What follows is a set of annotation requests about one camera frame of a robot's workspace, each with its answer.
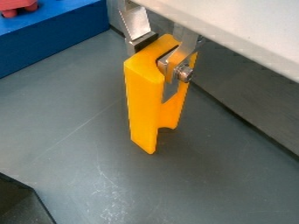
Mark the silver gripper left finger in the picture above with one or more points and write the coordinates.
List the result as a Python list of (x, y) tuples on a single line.
[(135, 26)]

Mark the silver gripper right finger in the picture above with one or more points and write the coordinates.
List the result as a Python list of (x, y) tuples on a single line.
[(172, 64)]

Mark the small yellow arch block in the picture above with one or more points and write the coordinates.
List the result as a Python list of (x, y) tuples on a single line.
[(148, 112)]

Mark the black curved fixture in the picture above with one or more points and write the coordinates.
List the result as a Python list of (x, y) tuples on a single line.
[(20, 204)]

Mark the blue shape sorter base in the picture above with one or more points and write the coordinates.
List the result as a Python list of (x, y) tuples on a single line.
[(35, 35)]

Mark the red pentagon block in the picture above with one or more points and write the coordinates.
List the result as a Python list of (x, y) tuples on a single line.
[(9, 7)]

